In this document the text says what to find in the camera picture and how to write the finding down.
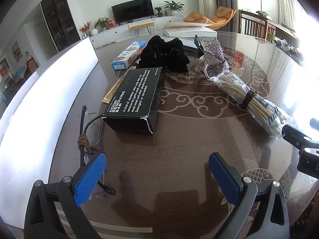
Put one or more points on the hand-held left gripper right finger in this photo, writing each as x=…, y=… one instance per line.
x=223, y=176

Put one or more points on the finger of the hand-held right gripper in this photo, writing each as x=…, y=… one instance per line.
x=315, y=122
x=292, y=134

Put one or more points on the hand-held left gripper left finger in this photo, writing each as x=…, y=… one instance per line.
x=89, y=178

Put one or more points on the bundle of cotton swabs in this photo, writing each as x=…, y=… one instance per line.
x=234, y=87

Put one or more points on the tan packet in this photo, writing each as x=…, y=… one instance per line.
x=109, y=95

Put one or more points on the black printed cardboard box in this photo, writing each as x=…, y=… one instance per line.
x=134, y=97

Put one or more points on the rhinestone bow hair clip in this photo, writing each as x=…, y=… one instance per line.
x=215, y=53

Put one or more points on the clear hair claw clip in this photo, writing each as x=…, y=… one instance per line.
x=199, y=64

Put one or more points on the blue and white box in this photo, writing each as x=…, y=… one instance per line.
x=129, y=54

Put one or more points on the black velvet scrunchie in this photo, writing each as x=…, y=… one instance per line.
x=177, y=54
x=152, y=52

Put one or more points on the clutter of small items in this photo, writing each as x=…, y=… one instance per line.
x=289, y=47

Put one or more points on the dark wooden chair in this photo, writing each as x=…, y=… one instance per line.
x=251, y=25

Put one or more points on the light window curtain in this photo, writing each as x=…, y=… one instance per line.
x=286, y=5

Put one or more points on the blue cloth covered chair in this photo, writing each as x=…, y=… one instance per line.
x=18, y=74

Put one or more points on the wooden sideboard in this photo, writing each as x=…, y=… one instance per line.
x=32, y=66

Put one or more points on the red door poster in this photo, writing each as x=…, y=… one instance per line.
x=3, y=72

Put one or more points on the orange lounge chair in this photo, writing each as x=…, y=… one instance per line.
x=219, y=17

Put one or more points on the white cardboard box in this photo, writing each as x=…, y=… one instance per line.
x=189, y=31

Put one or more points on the white television cabinet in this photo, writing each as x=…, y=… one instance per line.
x=112, y=33

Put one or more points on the white round vase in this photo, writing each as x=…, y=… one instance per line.
x=94, y=31

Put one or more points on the white door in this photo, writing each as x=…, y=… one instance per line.
x=41, y=38

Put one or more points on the red flower bouquet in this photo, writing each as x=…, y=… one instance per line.
x=86, y=27

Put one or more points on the bushy potted plant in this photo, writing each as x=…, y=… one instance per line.
x=101, y=23

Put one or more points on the wooden top bench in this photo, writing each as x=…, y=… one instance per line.
x=140, y=26

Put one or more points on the black glass display cabinet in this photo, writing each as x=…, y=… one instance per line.
x=58, y=20

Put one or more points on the black television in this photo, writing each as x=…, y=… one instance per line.
x=132, y=10

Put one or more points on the large potted plant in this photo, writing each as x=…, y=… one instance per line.
x=174, y=6

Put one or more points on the small potted plant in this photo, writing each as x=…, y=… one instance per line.
x=158, y=10

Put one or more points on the framed wall picture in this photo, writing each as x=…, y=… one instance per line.
x=17, y=51

